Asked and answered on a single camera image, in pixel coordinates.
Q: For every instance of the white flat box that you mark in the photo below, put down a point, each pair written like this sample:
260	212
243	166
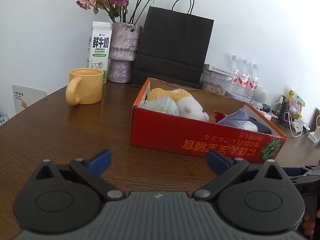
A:
218	70

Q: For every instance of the purple textured vase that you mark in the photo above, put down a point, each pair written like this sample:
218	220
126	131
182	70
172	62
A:
123	51

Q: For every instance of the blue white booklets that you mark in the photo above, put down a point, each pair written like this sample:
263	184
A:
3	119

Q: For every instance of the white charger with cable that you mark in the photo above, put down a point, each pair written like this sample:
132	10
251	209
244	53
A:
314	136

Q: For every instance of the yellow ceramic mug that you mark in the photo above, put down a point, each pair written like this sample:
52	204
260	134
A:
85	86

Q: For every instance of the yellow white plush toy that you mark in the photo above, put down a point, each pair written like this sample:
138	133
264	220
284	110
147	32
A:
188	107

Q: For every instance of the purple fabric pouch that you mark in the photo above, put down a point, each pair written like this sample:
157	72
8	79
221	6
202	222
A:
239	115

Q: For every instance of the red cardboard box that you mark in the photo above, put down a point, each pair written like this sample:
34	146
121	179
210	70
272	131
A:
176	134

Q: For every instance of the clear water bottle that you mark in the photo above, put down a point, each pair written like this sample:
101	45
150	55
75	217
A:
243	77
253	82
233	67

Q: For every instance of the red fabric flower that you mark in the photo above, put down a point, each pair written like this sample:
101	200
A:
218	116

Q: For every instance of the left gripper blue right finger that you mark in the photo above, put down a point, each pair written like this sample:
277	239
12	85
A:
218	162

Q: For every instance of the black paper shopping bag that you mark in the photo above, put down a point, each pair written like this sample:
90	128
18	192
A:
173	47

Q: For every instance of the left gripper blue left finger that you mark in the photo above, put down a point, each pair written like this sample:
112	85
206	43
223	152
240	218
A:
100	162

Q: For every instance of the white envelope against wall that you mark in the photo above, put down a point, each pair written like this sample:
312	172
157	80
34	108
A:
25	97

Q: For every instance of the yellow snack bag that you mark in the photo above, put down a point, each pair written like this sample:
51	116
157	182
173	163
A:
295	104

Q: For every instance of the clear snack container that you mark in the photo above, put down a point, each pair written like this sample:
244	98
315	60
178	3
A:
214	82

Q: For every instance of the white green milk carton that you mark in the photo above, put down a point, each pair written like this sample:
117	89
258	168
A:
99	47

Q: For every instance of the white robot toy speaker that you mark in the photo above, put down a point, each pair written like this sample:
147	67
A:
259	97

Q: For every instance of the black power adapter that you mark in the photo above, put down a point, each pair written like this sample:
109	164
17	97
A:
266	108

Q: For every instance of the black phone stand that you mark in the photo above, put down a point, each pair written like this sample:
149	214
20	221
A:
281	108

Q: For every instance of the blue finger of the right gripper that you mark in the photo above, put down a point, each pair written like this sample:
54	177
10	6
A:
294	171

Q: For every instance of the dark navy pouch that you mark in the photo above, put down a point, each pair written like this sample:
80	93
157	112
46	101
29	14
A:
260	127

